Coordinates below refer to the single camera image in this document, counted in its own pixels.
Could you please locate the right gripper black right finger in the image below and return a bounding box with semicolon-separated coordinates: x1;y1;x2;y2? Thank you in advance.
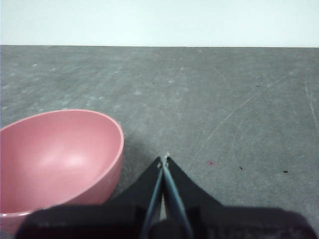
161;155;319;239

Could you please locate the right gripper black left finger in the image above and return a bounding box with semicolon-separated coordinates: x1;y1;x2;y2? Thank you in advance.
14;156;164;239

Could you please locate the red ribbed bowl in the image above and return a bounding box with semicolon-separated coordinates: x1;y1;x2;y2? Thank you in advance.
0;109;125;235

